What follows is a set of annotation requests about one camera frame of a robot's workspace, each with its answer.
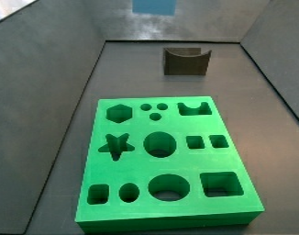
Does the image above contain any black curved fixture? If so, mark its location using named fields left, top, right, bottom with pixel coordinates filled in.
left=163, top=48, right=213, bottom=75

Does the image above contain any green shape-sorting board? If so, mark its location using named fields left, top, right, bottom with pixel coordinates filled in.
left=75, top=96, right=265, bottom=234

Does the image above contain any blue rectangular block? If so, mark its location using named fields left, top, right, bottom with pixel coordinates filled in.
left=133, top=0, right=177, bottom=16

